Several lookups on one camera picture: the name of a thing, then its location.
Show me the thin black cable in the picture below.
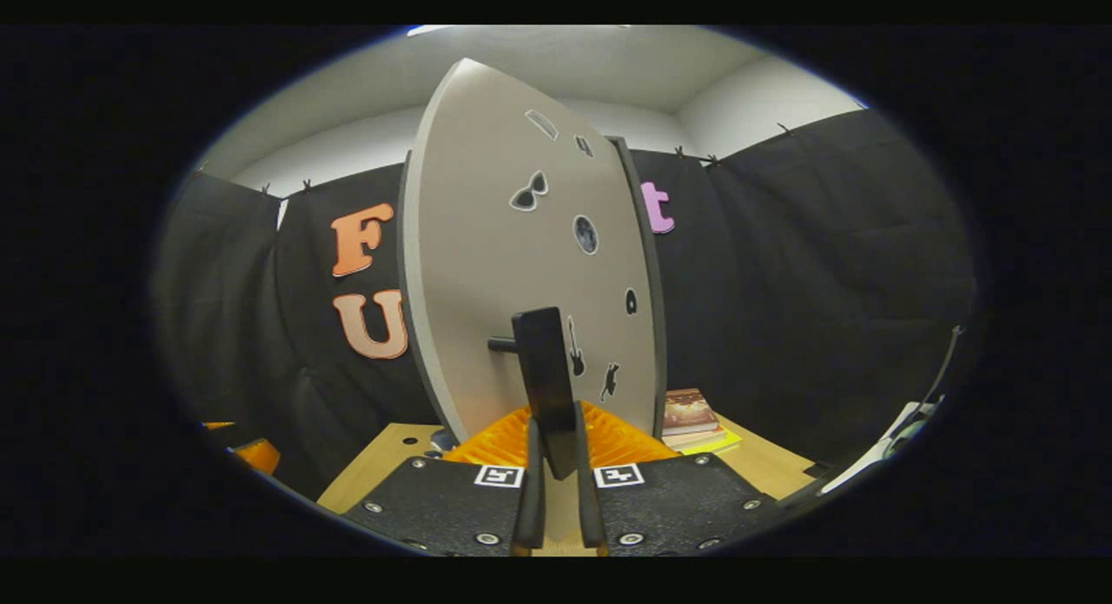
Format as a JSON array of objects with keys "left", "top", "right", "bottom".
[{"left": 825, "top": 326, "right": 965, "bottom": 492}]

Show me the grey cabinet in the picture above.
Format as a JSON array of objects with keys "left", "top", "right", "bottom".
[{"left": 608, "top": 136, "right": 668, "bottom": 414}]

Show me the black backdrop cloth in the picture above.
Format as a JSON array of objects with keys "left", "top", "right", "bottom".
[{"left": 155, "top": 109, "right": 978, "bottom": 501}]

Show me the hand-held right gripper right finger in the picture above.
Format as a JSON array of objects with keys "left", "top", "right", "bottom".
[{"left": 573, "top": 402, "right": 783, "bottom": 556}]

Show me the pale book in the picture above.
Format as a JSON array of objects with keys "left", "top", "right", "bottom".
[{"left": 665, "top": 426, "right": 729, "bottom": 448}]

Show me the white flat object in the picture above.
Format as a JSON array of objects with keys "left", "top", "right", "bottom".
[{"left": 838, "top": 400, "right": 943, "bottom": 496}]

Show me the brown cover book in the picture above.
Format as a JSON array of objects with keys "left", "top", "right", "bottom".
[{"left": 662, "top": 388, "right": 720, "bottom": 435}]

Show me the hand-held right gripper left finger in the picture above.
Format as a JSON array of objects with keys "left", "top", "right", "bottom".
[{"left": 341, "top": 406, "right": 546, "bottom": 557}]

